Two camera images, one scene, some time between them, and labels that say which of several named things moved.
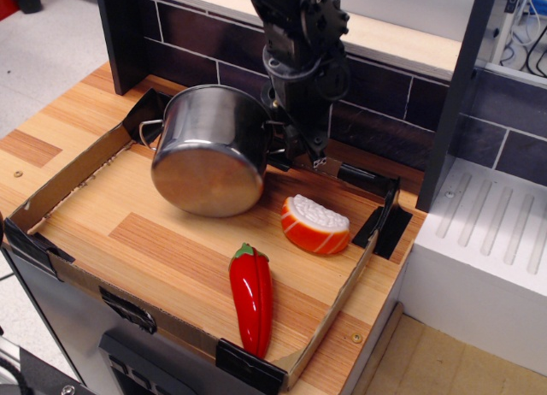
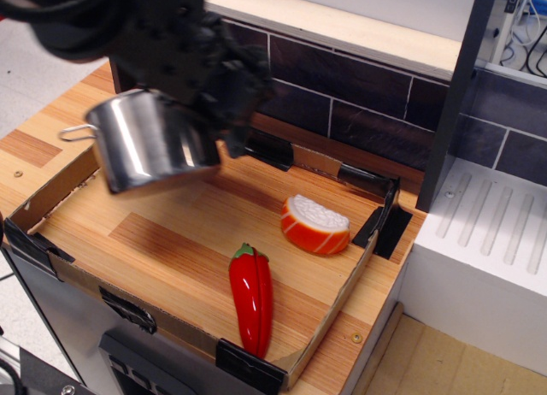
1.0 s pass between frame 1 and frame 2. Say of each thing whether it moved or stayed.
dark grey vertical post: stayed
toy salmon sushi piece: stayed
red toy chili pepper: stayed
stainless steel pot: moved
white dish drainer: stayed
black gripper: moved
